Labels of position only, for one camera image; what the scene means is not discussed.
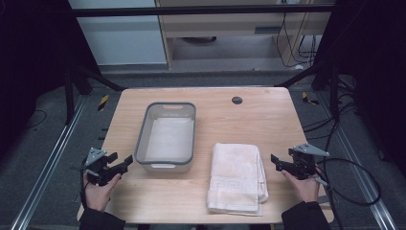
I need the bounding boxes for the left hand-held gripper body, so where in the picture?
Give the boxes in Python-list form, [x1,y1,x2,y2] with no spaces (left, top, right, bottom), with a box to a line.
[82,147,124,187]

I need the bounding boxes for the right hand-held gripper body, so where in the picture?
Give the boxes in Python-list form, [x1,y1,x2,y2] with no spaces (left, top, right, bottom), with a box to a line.
[287,142,330,180]

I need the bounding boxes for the grey rimmed plastic basin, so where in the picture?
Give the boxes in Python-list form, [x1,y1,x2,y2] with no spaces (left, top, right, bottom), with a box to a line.
[134,102,197,174]

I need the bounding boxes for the white towel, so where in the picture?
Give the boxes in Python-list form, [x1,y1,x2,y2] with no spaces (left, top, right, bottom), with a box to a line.
[206,142,270,218]

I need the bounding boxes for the person's left hand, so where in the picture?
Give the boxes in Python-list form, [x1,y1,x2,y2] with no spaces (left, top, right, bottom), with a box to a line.
[82,172,123,213]

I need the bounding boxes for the person's right hand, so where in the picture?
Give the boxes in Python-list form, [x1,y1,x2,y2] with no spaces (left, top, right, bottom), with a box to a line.
[280,169,322,204]

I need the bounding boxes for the yellow black striped tape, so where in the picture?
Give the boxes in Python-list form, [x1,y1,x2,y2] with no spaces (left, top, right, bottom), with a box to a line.
[301,91,321,106]
[97,94,110,112]

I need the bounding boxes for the black metal stand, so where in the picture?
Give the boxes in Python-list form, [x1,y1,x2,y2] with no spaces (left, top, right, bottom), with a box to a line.
[62,62,127,127]
[275,62,342,122]

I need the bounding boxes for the black curtain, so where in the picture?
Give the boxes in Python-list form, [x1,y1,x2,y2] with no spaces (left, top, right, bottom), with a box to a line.
[313,0,406,175]
[0,0,101,162]

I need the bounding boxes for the white cabinet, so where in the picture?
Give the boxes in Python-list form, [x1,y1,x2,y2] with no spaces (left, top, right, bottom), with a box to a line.
[67,0,169,67]

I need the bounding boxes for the light wooden desk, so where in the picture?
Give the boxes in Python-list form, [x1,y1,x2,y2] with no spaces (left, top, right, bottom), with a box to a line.
[155,0,333,70]

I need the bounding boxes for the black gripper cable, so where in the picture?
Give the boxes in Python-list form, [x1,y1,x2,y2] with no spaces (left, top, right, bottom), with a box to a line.
[79,161,91,212]
[315,157,383,230]

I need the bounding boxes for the aluminium floor rail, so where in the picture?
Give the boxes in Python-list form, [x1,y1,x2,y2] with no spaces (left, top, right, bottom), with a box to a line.
[318,91,397,230]
[10,95,89,230]

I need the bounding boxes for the black floor cables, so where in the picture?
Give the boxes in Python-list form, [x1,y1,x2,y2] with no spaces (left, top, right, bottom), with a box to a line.
[302,76,360,151]

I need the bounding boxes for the thin black floor cable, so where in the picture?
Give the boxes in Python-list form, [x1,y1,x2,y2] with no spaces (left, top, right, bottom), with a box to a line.
[24,109,48,130]

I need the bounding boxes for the black hanging cables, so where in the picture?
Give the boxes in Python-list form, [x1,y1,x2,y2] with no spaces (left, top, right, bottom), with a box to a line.
[275,11,318,69]

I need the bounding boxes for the black horizontal frame bar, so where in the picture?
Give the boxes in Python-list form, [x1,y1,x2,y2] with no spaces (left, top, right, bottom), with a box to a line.
[67,4,337,18]

